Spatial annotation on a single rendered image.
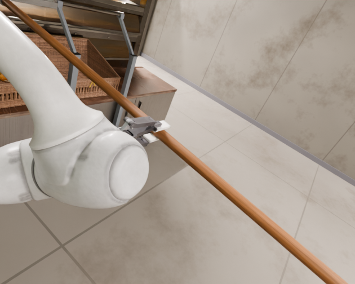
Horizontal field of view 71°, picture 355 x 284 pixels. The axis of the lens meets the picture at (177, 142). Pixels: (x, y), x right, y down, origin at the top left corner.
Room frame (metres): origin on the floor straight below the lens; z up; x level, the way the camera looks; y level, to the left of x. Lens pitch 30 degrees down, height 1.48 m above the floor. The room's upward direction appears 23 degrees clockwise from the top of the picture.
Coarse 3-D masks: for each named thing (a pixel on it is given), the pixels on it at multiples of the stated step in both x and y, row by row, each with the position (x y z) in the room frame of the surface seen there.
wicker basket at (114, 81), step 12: (36, 36) 1.68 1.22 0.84; (60, 36) 1.85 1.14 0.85; (48, 48) 1.75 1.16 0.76; (84, 48) 2.03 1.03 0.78; (60, 60) 1.82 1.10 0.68; (84, 60) 2.02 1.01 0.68; (96, 60) 1.99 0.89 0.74; (60, 72) 1.80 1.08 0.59; (108, 72) 1.92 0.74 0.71; (84, 84) 1.58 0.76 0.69; (84, 96) 1.59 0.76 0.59; (96, 96) 1.69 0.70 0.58
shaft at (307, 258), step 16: (64, 48) 0.82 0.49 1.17; (80, 64) 0.77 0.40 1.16; (96, 80) 0.72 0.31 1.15; (112, 96) 0.68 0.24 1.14; (128, 112) 0.65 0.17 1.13; (176, 144) 0.57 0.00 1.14; (192, 160) 0.54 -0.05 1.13; (208, 176) 0.52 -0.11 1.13; (224, 192) 0.49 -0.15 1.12; (240, 208) 0.47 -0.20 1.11; (256, 208) 0.47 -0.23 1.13; (272, 224) 0.44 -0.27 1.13; (288, 240) 0.42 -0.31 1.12; (304, 256) 0.40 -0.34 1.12; (320, 272) 0.38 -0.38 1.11
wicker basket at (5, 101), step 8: (0, 80) 1.35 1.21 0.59; (0, 88) 1.11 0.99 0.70; (8, 88) 1.15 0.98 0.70; (0, 96) 1.19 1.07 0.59; (8, 96) 1.23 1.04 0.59; (16, 96) 1.18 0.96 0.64; (0, 104) 1.11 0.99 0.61; (8, 104) 1.15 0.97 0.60; (16, 104) 1.18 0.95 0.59; (24, 104) 1.22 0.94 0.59
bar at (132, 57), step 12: (60, 0) 1.49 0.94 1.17; (60, 12) 1.46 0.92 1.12; (108, 12) 1.80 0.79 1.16; (120, 12) 1.90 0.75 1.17; (120, 24) 1.90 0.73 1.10; (72, 48) 1.39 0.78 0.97; (132, 60) 1.80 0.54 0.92; (72, 72) 1.37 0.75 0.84; (132, 72) 1.83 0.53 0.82; (72, 84) 1.38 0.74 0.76; (120, 108) 1.80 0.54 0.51
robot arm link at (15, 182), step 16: (16, 144) 0.30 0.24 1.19; (0, 160) 0.26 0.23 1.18; (16, 160) 0.27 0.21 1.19; (32, 160) 0.27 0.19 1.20; (0, 176) 0.24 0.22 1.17; (16, 176) 0.25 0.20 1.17; (32, 176) 0.25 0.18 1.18; (0, 192) 0.23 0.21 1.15; (16, 192) 0.24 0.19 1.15; (32, 192) 0.26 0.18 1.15
